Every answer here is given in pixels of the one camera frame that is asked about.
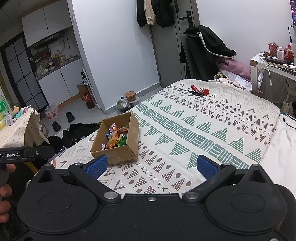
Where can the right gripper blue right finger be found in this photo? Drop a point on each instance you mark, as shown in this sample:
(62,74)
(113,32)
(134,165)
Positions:
(216,176)

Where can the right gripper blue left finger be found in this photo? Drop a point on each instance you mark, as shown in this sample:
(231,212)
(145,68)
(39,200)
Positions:
(87,176)

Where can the orange cracker packet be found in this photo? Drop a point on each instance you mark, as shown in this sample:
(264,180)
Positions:
(113,139)

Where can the green snack packet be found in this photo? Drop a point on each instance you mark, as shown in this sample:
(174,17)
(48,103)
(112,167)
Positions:
(122,140)

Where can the person's left hand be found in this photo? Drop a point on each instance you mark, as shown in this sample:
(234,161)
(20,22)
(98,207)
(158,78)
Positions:
(6,191)

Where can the dotted cream tablecloth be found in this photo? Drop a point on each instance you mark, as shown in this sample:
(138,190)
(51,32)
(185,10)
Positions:
(25,132)

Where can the small cardboard box on floor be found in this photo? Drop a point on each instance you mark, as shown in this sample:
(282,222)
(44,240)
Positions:
(44,130)

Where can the black clothes pile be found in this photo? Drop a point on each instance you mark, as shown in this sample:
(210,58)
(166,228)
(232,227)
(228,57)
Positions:
(72,135)

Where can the brown cardboard box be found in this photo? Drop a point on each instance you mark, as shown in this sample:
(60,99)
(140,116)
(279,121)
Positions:
(125,123)

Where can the left black slipper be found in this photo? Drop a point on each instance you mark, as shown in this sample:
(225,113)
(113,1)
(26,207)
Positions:
(56,127)

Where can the black slipper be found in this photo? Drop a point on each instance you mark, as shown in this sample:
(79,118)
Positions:
(70,117)
(56,127)

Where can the water bottle pack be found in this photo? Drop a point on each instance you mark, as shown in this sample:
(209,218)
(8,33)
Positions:
(52,111)

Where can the right black slipper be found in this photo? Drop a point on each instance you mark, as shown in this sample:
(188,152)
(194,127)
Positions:
(70,117)

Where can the patterned bed blanket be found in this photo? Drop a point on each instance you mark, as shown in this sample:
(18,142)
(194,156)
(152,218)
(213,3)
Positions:
(230,126)

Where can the white bed sheet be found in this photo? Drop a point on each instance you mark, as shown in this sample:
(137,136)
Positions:
(279,162)

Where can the dark soda bottle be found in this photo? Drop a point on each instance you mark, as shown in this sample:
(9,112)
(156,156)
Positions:
(88,100)

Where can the brown paper bag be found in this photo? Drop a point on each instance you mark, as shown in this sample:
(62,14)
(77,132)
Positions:
(81,89)

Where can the brown lidded jar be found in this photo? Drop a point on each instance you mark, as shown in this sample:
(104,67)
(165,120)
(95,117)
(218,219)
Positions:
(130,96)

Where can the pink pillow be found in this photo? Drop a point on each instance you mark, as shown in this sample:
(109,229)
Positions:
(235,67)

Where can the black office chair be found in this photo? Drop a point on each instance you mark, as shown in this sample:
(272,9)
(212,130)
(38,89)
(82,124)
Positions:
(199,63)

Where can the white desk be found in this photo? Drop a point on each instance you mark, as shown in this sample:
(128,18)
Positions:
(288,76)

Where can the kitchen cabinet shelf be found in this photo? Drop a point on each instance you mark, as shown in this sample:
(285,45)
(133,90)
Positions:
(54,51)

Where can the black jacket on chair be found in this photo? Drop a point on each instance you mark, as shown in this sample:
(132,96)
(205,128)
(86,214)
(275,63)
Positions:
(211,43)

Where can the grey door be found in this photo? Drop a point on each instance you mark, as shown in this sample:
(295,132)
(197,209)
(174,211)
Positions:
(167,42)

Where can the hanging dark clothes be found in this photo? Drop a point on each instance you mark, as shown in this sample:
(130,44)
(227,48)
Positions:
(150,12)

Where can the red keychain with keys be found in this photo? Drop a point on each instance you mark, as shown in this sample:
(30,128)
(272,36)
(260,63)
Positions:
(198,92)

